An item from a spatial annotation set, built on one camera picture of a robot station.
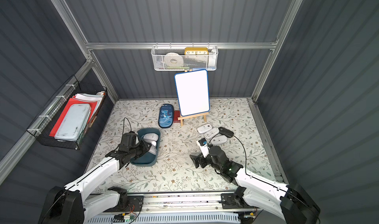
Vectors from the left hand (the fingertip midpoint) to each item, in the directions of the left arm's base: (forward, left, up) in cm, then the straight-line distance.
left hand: (150, 145), depth 86 cm
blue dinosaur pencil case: (+25, -5, -4) cm, 26 cm away
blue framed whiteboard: (+27, -25, +16) cm, 41 cm away
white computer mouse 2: (+10, -37, -5) cm, 39 cm away
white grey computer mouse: (+8, +2, -6) cm, 10 cm away
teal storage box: (-6, +1, -7) cm, 9 cm away
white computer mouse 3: (+6, -43, -4) cm, 43 cm away
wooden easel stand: (+21, -26, +1) cm, 34 cm away
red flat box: (+30, -13, -8) cm, 34 cm away
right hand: (-4, -29, +3) cm, 29 cm away
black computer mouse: (+13, -48, -7) cm, 50 cm away
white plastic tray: (0, +31, +24) cm, 39 cm away
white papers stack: (+17, +30, +23) cm, 41 cm away
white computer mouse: (+15, -33, -5) cm, 37 cm away
